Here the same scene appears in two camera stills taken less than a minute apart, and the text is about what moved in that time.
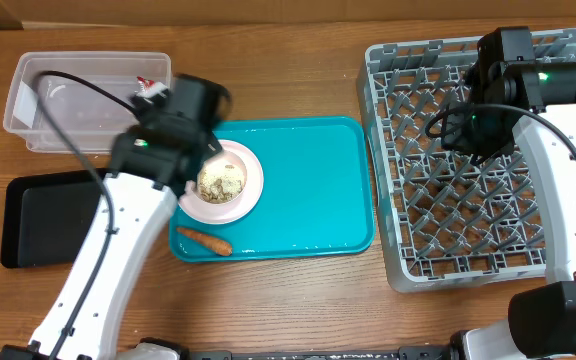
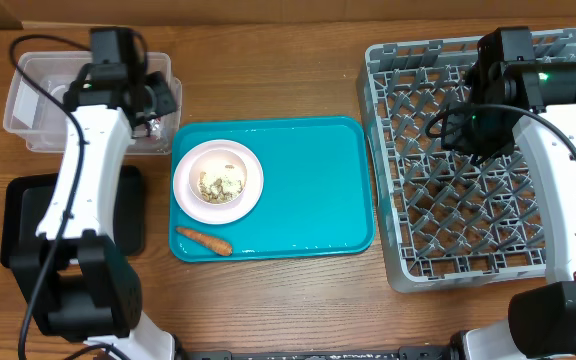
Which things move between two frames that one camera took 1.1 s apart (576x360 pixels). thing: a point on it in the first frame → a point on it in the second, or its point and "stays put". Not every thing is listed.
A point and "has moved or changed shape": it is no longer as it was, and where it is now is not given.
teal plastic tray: x=317 y=200 stays put
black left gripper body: x=208 y=142 → x=159 y=97
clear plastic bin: x=91 y=119 stays put
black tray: x=45 y=218 stays put
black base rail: x=405 y=353 stays put
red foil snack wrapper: x=146 y=82 has moved or changed shape
